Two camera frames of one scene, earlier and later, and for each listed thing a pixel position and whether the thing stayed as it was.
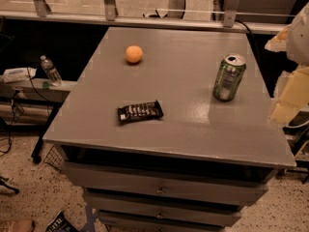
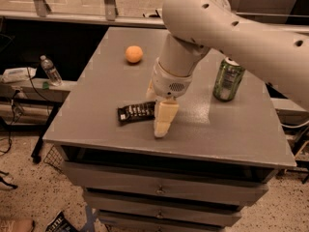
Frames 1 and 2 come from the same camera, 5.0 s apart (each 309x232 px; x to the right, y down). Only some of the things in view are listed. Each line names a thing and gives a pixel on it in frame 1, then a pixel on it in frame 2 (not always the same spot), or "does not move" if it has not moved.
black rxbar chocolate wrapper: x=140 y=112 does not move
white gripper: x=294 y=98 → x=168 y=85
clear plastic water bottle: x=50 y=72 does not move
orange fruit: x=133 y=53 does not move
